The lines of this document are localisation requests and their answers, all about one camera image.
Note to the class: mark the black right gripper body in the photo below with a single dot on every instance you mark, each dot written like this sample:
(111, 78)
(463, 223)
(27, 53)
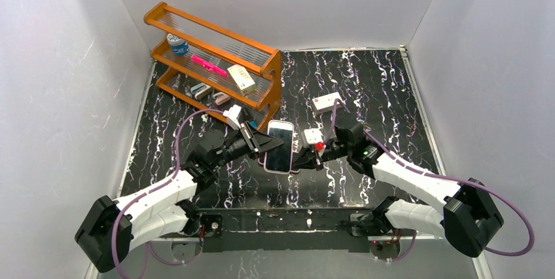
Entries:
(317, 155)

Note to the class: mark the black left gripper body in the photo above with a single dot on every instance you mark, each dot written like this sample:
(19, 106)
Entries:
(251, 139)

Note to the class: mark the pink white stapler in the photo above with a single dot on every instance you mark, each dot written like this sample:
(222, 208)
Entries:
(220, 98)

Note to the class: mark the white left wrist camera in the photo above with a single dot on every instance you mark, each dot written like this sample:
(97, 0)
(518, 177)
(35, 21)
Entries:
(232, 116)

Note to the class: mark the pink highlighter pen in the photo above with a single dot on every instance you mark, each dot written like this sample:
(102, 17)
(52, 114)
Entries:
(208, 65)

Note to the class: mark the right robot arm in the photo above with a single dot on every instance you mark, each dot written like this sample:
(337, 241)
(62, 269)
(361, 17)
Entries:
(462, 213)

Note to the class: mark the blue white round jar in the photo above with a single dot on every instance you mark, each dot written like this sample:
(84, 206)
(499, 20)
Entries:
(178, 45)

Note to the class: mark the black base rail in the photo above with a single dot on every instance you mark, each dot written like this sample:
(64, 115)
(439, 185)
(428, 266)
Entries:
(294, 229)

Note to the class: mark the orange wooden shelf rack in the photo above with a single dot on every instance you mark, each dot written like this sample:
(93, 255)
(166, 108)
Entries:
(212, 50)

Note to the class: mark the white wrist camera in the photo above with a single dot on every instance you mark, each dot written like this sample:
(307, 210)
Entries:
(313, 137)
(232, 116)

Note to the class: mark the white yellow small box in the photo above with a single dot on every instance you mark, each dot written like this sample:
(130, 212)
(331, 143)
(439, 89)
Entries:
(242, 79)

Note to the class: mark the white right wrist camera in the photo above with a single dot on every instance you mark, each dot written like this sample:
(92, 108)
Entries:
(313, 137)

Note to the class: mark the white red flat box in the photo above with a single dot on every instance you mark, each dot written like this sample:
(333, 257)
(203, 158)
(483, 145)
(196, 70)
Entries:
(326, 103)

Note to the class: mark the phone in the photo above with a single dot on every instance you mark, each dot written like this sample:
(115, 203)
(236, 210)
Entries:
(279, 159)

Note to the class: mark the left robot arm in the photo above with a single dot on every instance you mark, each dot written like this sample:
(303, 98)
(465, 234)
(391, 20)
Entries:
(113, 228)

